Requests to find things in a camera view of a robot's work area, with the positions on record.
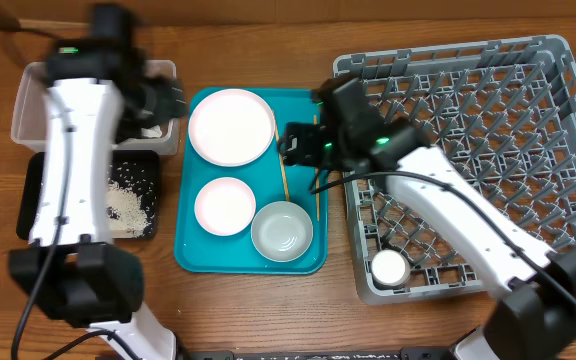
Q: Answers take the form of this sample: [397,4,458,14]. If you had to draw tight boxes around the small pink bowl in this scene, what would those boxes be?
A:
[194,177,256,236]

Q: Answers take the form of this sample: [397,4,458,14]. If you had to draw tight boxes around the pale green plastic cup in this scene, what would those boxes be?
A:
[370,249,411,289]

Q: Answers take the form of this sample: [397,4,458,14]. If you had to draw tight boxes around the white paper napkin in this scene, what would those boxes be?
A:
[139,125,163,139]

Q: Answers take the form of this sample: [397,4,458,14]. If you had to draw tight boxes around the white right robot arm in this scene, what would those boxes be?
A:
[278,75,576,359]

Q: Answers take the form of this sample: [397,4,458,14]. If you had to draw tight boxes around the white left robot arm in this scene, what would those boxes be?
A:
[8,3,188,359]

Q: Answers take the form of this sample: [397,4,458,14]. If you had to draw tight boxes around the clear plastic waste bin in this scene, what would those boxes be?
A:
[10,62,180,155]

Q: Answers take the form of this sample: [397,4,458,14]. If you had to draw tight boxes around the grey dishwasher rack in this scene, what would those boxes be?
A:
[333,35,576,305]

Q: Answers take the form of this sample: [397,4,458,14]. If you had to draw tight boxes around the wooden chopstick right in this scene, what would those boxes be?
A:
[313,115,320,222]

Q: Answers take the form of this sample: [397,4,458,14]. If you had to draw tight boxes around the wooden chopstick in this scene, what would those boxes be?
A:
[313,115,320,222]
[271,110,290,202]

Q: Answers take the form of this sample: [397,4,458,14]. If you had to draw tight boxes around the wooden chopstick left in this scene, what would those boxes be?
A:
[271,110,290,202]

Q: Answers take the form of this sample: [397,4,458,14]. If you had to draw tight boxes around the black plastic tray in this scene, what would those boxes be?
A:
[16,150,161,240]

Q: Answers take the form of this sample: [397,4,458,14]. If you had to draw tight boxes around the large pink plate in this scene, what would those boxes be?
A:
[188,89,275,167]

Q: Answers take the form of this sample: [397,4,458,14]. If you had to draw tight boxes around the grey green bowl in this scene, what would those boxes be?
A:
[251,201,314,263]

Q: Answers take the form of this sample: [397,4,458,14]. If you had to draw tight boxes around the spilled rice grains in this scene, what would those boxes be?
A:
[106,161,158,239]

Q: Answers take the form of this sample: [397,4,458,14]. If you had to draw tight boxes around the teal plastic tray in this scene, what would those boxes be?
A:
[174,87,328,275]

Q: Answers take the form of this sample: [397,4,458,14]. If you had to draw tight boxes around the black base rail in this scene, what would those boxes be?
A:
[95,344,454,360]

